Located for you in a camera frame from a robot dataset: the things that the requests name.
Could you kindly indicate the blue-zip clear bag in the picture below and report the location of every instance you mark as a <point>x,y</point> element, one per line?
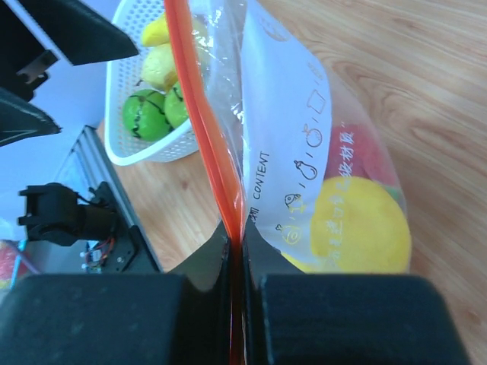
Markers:
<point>12,267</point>

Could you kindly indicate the white perforated plastic basket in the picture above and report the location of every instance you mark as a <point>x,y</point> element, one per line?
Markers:
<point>124,79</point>

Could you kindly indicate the red dragon fruit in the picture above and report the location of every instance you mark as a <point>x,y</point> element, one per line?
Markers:
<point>355,150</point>

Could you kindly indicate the yellow fake banana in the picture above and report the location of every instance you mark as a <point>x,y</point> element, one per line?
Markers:
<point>156,33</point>

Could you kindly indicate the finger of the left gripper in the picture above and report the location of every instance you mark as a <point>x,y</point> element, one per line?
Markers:
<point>80,33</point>
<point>20,120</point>

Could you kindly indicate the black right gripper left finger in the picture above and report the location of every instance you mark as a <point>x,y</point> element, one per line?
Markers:
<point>179,317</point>

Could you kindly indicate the yellow fake lemon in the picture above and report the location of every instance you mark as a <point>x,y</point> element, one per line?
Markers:
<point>158,68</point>

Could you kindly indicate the green striped fake melon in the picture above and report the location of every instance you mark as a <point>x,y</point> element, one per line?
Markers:
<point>144,117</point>

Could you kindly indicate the yellow fake pear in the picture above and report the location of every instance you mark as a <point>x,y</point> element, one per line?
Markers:
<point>357,227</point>

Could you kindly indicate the orange-zip bag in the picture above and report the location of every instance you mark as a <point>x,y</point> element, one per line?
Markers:
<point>262,107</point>

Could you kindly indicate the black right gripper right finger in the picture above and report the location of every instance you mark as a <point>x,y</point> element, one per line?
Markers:
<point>296,318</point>

